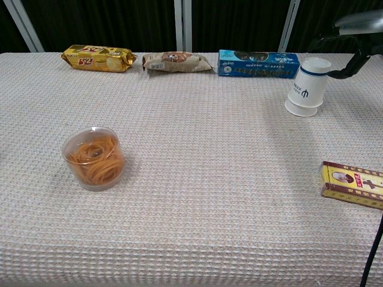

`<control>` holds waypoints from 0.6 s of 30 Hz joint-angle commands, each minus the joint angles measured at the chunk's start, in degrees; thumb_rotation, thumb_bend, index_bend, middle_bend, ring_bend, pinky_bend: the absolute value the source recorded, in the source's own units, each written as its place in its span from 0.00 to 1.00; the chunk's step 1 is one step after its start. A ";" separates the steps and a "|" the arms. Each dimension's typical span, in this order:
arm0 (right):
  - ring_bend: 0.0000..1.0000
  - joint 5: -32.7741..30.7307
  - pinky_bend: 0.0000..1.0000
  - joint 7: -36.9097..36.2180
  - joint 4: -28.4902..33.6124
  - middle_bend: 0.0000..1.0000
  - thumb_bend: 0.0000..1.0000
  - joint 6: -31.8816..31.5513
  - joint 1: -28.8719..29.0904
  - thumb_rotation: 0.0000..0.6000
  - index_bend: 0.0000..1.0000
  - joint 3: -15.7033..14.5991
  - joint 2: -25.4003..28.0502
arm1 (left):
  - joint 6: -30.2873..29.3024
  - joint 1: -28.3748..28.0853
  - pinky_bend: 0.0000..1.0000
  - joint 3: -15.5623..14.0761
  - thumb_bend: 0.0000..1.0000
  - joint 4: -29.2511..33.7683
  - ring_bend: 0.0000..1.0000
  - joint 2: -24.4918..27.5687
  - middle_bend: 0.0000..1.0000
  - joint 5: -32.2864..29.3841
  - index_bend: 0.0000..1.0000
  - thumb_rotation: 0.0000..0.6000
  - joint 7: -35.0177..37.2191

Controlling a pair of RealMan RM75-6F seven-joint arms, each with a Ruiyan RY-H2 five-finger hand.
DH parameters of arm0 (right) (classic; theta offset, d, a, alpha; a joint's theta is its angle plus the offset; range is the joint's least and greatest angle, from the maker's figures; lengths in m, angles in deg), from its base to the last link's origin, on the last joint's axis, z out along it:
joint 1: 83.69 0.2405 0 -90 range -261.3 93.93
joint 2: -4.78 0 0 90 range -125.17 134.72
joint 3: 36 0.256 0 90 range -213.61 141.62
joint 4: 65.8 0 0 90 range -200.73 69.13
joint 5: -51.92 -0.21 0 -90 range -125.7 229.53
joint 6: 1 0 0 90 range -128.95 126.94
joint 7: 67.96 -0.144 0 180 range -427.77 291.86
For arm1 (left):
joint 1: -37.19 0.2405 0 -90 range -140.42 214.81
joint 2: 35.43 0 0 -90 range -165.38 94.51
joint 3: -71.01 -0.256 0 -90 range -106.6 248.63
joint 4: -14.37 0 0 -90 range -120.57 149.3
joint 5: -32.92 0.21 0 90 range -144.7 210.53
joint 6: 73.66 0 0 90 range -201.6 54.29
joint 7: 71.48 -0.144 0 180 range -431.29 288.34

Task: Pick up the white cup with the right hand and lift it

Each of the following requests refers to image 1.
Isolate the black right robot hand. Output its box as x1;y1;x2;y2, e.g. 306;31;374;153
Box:
306;30;383;80

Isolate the white paper cup blue print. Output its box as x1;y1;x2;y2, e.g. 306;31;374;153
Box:
287;57;332;108

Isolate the blue rectangular carton box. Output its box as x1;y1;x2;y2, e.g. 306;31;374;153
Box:
217;49;301;80

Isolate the yellow red printed box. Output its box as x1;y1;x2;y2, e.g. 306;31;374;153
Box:
320;160;383;210

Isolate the brown biscuit packet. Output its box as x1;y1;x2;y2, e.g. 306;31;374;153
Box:
141;51;215;74

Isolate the beige woven tablecloth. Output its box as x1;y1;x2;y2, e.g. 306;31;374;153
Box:
0;51;383;287

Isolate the dark green curtain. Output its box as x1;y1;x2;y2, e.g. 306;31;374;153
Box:
0;0;383;54

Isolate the gold snack packet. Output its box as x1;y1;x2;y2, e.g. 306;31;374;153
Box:
60;44;137;74

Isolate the clear tub of rubber bands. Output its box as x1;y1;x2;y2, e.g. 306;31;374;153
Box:
61;126;126;192

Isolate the white frame post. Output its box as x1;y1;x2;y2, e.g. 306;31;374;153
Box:
174;0;193;52
277;0;301;53
2;0;45;53

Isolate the black cable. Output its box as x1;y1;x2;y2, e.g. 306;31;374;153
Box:
359;210;383;287

